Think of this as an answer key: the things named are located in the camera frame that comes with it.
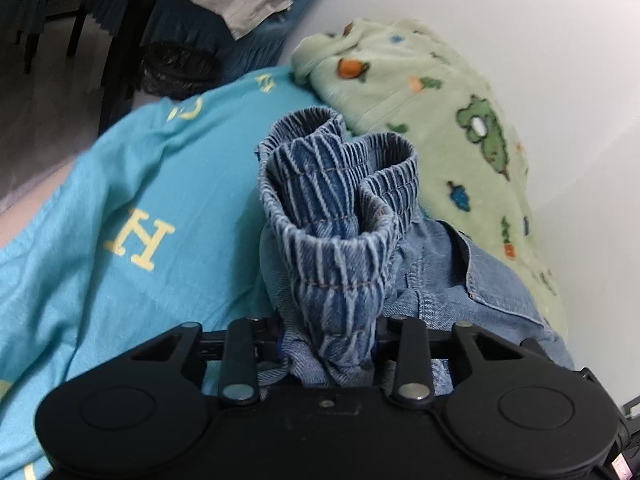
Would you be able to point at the blue chair cover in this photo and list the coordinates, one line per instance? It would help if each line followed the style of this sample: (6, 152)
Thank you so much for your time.
(30, 0)

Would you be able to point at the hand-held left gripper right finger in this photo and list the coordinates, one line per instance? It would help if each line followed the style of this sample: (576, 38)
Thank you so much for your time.
(400, 340)

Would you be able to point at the green printed fleece blanket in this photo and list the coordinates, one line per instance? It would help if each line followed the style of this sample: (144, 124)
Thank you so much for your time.
(425, 125)

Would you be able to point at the black chair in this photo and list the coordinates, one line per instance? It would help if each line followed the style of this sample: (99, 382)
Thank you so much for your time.
(77, 30)

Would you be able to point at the teal printed bed sheet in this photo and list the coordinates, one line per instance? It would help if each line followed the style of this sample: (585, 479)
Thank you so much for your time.
(100, 185)

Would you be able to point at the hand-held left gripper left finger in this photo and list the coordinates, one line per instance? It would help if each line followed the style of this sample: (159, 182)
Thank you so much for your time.
(262, 347)

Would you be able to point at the blue denim jacket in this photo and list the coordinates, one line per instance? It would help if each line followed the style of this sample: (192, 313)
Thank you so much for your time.
(325, 260)

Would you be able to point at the blue pleated bed skirt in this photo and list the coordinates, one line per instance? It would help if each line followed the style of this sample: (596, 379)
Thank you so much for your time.
(200, 25)

